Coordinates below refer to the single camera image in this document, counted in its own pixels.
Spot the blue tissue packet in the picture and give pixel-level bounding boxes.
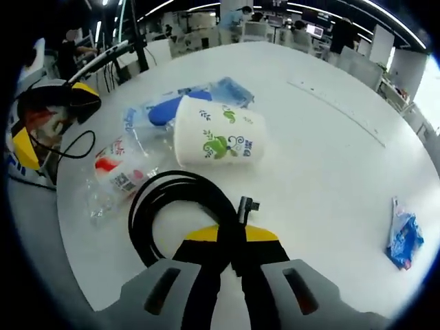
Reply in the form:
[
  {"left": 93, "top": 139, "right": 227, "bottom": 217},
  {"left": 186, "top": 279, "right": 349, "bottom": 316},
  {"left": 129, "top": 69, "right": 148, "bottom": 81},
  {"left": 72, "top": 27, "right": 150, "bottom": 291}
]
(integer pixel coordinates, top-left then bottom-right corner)
[{"left": 384, "top": 196, "right": 426, "bottom": 272}]

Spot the clear blue plastic bag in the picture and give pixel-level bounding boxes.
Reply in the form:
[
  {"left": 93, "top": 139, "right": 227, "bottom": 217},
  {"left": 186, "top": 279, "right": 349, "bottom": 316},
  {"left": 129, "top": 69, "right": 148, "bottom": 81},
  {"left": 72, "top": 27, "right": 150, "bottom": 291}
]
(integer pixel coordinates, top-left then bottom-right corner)
[{"left": 122, "top": 76, "right": 256, "bottom": 149}]

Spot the black tripod stand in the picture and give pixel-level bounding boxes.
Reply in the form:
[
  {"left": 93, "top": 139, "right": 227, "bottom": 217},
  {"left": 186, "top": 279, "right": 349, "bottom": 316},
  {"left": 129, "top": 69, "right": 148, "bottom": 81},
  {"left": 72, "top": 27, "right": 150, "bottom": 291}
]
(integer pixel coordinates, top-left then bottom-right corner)
[{"left": 128, "top": 0, "right": 150, "bottom": 74}]

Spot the white paper cup green print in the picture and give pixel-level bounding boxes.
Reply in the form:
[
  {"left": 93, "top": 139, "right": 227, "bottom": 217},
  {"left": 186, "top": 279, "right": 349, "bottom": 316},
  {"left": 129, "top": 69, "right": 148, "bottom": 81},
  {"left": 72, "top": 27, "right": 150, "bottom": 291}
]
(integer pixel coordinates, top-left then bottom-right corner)
[{"left": 173, "top": 94, "right": 268, "bottom": 168}]

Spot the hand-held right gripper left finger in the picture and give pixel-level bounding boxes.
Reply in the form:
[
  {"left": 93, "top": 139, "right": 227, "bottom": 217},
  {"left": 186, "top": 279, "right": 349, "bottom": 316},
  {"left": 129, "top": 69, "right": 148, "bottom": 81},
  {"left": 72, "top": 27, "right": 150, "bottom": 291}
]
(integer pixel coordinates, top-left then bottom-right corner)
[{"left": 91, "top": 223, "right": 228, "bottom": 330}]

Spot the clear packet with red print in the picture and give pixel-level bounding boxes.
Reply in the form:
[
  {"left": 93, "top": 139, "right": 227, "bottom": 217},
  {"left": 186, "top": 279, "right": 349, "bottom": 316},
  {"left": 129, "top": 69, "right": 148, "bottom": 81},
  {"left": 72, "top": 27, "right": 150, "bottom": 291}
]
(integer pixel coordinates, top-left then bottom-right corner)
[{"left": 84, "top": 135, "right": 161, "bottom": 226}]

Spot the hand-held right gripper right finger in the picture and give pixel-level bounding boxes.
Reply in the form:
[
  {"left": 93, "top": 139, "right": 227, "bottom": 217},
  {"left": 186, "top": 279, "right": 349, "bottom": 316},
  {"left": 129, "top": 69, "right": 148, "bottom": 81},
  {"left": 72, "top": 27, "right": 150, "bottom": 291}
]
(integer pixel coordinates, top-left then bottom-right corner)
[{"left": 236, "top": 225, "right": 393, "bottom": 330}]

